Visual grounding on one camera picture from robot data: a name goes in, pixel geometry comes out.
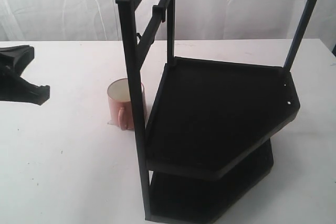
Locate white backdrop curtain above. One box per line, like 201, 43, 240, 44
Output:
1, 0, 335, 48

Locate clear tape piece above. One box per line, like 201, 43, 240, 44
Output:
107, 120, 116, 125

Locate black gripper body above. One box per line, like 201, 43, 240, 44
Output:
1, 50, 15, 101

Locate black two-tier corner rack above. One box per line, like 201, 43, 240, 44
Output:
116, 0, 317, 223

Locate pink ceramic mug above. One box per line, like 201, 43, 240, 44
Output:
107, 78, 134, 131

